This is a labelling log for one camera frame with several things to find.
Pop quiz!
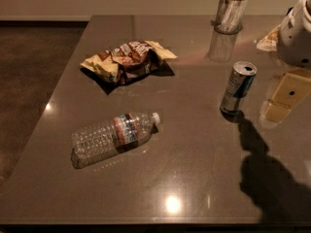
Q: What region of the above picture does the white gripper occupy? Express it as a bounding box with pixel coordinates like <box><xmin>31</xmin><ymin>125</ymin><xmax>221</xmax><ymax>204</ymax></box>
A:
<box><xmin>259</xmin><ymin>0</ymin><xmax>311</xmax><ymax>128</ymax></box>

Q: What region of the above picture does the brown chip bag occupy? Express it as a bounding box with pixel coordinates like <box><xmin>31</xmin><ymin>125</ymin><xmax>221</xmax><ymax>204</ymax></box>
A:
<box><xmin>81</xmin><ymin>41</ymin><xmax>177</xmax><ymax>84</ymax></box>

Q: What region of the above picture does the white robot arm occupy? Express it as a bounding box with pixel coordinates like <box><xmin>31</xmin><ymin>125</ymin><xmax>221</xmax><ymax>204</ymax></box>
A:
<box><xmin>257</xmin><ymin>0</ymin><xmax>311</xmax><ymax>128</ymax></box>

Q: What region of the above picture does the clear plastic water bottle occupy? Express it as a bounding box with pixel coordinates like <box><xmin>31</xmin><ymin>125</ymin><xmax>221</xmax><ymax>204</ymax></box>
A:
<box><xmin>71</xmin><ymin>113</ymin><xmax>161</xmax><ymax>169</ymax></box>

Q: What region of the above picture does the silver blue energy drink can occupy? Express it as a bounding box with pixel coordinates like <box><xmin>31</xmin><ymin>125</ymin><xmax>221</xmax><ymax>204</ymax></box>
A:
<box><xmin>220</xmin><ymin>61</ymin><xmax>258</xmax><ymax>115</ymax></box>

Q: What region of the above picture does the crumpled yellow white wrapper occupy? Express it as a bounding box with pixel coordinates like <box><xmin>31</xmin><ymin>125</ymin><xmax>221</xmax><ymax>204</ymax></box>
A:
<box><xmin>257</xmin><ymin>25</ymin><xmax>281</xmax><ymax>51</ymax></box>

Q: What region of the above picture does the clear cup with utensils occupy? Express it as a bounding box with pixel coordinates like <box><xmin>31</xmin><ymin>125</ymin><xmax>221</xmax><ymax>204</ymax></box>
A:
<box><xmin>214</xmin><ymin>0</ymin><xmax>248</xmax><ymax>35</ymax></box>

